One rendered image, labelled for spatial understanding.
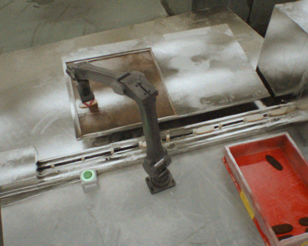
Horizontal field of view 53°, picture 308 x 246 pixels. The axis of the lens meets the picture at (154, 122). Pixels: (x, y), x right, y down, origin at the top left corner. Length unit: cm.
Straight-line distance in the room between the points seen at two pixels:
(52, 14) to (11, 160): 314
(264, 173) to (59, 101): 116
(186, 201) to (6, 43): 317
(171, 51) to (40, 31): 251
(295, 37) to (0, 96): 159
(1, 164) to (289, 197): 126
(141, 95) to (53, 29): 315
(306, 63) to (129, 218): 103
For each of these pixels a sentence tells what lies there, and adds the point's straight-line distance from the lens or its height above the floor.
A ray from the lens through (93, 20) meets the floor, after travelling 419.
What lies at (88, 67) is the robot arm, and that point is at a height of 124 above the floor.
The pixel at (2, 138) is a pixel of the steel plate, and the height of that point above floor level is 82.
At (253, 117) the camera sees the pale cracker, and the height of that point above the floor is 86.
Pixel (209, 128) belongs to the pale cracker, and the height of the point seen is 86.
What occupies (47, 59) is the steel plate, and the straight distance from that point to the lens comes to 218.
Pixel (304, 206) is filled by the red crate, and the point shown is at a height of 82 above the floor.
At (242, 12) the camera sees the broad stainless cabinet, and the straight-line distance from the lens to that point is 346.
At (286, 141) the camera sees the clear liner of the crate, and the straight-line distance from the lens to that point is 158.
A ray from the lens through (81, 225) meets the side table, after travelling 138.
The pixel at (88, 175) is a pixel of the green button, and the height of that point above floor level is 91.
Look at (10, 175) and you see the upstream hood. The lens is 148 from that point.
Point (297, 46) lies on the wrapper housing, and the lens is 160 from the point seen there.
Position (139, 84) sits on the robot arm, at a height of 133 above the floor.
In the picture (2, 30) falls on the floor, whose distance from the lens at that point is 434.
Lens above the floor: 205
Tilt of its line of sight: 48 degrees down
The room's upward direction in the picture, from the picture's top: 1 degrees counter-clockwise
